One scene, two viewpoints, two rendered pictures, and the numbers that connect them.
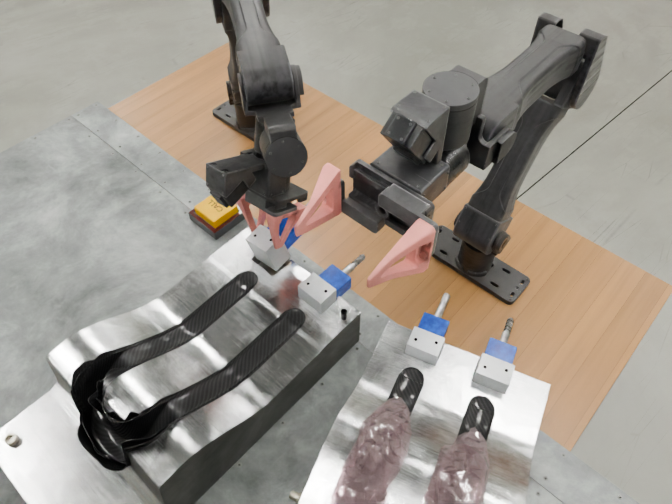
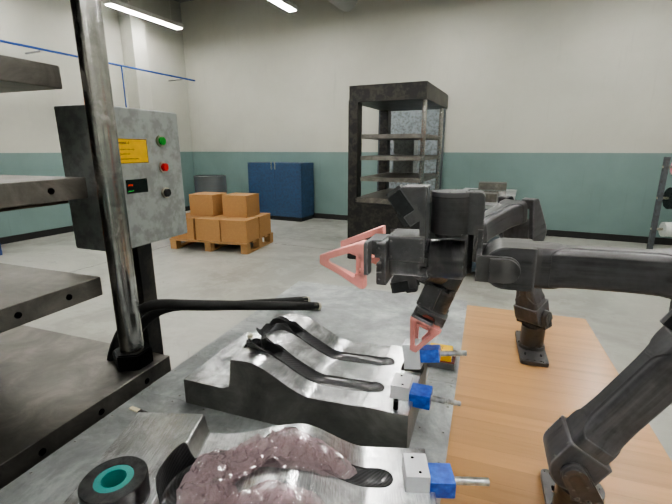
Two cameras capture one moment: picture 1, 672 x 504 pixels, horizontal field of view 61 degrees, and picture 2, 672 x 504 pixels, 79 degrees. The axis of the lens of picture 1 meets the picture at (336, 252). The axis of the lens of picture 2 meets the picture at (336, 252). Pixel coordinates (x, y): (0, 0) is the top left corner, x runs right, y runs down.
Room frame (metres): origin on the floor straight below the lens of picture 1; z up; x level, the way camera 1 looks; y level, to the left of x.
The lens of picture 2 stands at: (0.12, -0.58, 1.36)
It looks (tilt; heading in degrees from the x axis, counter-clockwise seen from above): 14 degrees down; 68
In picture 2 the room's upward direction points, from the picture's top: straight up
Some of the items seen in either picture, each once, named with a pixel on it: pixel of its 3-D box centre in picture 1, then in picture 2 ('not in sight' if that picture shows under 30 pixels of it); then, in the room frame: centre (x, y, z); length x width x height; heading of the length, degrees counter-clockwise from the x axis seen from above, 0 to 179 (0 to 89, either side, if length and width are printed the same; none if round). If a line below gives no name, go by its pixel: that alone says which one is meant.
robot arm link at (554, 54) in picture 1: (521, 98); (604, 291); (0.64, -0.25, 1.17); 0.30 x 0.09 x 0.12; 138
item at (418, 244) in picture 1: (387, 247); (352, 259); (0.36, -0.05, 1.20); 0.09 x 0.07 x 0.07; 138
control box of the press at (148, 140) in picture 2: not in sight; (148, 335); (0.01, 0.86, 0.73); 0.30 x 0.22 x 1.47; 48
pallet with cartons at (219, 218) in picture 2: not in sight; (222, 219); (0.82, 5.38, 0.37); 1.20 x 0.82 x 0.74; 141
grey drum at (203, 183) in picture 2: not in sight; (211, 199); (0.89, 7.36, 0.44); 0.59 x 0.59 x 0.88
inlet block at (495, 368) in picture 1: (500, 351); not in sight; (0.43, -0.25, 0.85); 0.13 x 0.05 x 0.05; 155
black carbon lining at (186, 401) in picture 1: (189, 356); (314, 351); (0.39, 0.21, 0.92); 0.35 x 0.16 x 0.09; 138
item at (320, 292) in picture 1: (337, 279); (425, 397); (0.54, 0.00, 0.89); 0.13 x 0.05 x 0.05; 138
